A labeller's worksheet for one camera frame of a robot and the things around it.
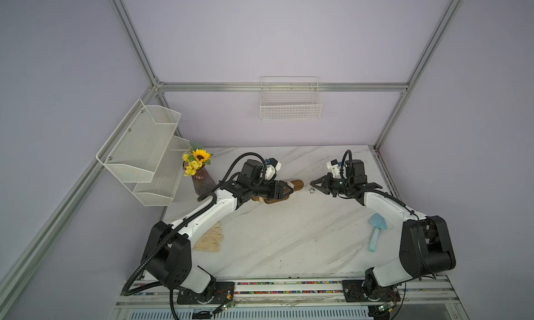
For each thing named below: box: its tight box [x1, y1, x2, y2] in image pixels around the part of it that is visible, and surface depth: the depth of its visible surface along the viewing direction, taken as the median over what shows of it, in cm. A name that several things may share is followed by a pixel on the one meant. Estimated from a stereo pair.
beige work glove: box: [192, 221, 224, 253], surface depth 88 cm
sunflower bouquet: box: [182, 148, 213, 177], surface depth 85 cm
